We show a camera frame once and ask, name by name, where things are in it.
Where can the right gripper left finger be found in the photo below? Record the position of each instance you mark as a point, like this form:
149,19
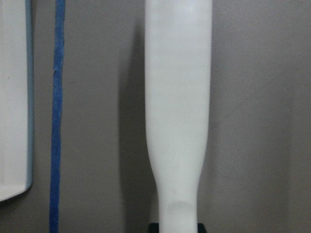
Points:
153,228

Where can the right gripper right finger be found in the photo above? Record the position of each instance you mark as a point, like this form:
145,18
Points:
201,228

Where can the beige hand brush black bristles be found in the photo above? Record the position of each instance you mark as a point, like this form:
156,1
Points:
177,93

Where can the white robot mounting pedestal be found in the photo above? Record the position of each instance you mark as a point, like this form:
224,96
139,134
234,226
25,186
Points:
16,98

